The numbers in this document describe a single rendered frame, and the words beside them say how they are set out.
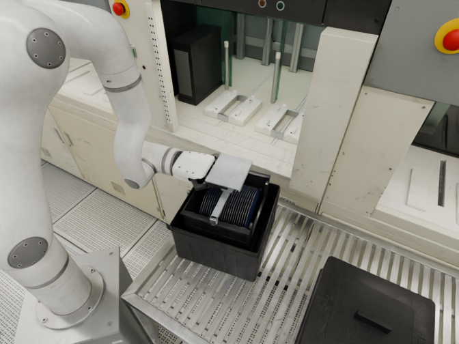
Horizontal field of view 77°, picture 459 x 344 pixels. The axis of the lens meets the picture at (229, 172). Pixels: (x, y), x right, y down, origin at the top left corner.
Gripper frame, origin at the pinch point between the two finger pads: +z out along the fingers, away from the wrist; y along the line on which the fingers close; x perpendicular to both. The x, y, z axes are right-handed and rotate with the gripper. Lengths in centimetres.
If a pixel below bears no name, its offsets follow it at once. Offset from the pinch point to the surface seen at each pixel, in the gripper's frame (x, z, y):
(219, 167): 2.7, -2.1, 0.1
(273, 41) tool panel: -5, -15, -120
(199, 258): -25.9, -4.5, 13.7
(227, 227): -7.2, 4.4, 11.8
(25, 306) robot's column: -30, -47, 44
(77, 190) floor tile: -106, -139, -45
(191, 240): -16.5, -6.2, 13.7
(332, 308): -19.6, 35.9, 17.9
